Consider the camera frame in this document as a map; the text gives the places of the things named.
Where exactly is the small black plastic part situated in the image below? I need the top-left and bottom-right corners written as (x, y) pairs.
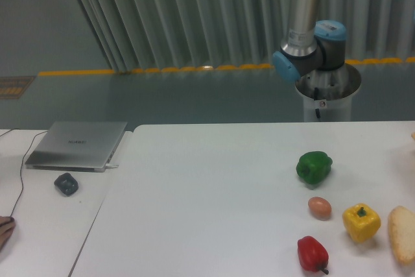
top-left (54, 173), bottom-right (78, 197)

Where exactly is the green bell pepper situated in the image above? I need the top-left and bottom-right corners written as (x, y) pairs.
top-left (296, 151), bottom-right (333, 186)

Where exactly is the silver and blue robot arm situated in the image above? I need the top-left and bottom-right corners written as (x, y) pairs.
top-left (272, 0), bottom-right (346, 82)

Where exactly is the yellow bell pepper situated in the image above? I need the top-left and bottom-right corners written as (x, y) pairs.
top-left (342, 203), bottom-right (381, 243)

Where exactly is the triangular toasted bread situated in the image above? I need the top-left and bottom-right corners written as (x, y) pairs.
top-left (388, 206), bottom-right (414, 265)

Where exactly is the red bell pepper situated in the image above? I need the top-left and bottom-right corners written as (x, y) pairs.
top-left (297, 236), bottom-right (329, 275)

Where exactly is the white usb plug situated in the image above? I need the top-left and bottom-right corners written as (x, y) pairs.
top-left (106, 163), bottom-right (119, 169)

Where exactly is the white cylindrical robot pedestal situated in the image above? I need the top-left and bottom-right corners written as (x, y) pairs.
top-left (295, 64), bottom-right (362, 122)

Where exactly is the brown egg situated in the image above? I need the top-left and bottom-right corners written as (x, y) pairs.
top-left (308, 197), bottom-right (332, 219)

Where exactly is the person's hand on mouse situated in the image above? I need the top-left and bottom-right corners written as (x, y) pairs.
top-left (0, 216), bottom-right (16, 249)

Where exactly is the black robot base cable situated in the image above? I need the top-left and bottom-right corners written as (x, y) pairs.
top-left (313, 86), bottom-right (322, 121)

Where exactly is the silver closed laptop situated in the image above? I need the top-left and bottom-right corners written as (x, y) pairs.
top-left (25, 121), bottom-right (127, 173)

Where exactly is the black thin cable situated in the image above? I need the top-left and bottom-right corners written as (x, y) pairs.
top-left (0, 128), bottom-right (49, 219)

